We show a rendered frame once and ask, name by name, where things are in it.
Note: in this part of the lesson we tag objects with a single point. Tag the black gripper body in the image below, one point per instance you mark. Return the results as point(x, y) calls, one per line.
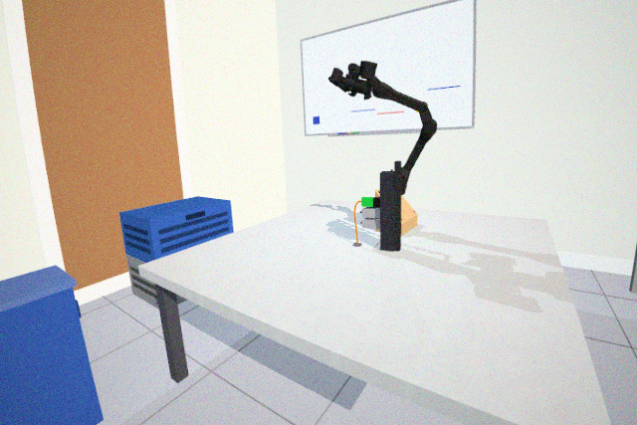
point(347, 84)

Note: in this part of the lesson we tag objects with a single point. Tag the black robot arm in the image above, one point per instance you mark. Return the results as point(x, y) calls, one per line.
point(381, 90)

